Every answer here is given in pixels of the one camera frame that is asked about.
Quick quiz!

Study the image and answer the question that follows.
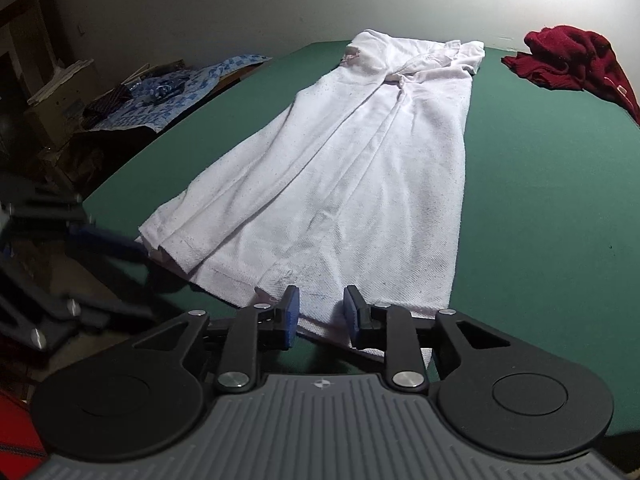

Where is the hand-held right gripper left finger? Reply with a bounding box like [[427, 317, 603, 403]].
[[132, 285, 301, 395]]

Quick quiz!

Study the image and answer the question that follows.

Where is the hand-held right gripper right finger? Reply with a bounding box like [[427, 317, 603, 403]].
[[344, 285, 511, 394]]

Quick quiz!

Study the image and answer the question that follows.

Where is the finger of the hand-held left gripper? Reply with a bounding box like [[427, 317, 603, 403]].
[[10, 194, 149, 261], [0, 260, 156, 352]]

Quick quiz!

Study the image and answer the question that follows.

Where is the white shirt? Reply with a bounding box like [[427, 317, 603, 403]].
[[137, 29, 486, 361]]

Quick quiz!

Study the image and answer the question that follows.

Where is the bright red object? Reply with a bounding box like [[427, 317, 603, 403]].
[[0, 392, 48, 468]]

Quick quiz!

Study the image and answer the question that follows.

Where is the dark striped tie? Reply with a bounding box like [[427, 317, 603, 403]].
[[82, 84, 136, 121]]

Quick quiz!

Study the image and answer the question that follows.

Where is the cardboard box with papers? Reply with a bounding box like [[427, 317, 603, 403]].
[[25, 59, 101, 128]]

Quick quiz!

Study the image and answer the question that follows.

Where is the blue patterned cloth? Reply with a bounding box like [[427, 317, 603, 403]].
[[87, 52, 273, 133]]

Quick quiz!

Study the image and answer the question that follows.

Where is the wooden shelf unit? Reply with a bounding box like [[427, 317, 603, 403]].
[[0, 0, 76, 126]]

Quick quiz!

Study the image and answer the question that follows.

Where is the dark red sweater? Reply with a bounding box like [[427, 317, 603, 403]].
[[501, 25, 640, 126]]

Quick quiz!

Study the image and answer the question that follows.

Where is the black and blue strap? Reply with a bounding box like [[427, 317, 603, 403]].
[[132, 72, 193, 103]]

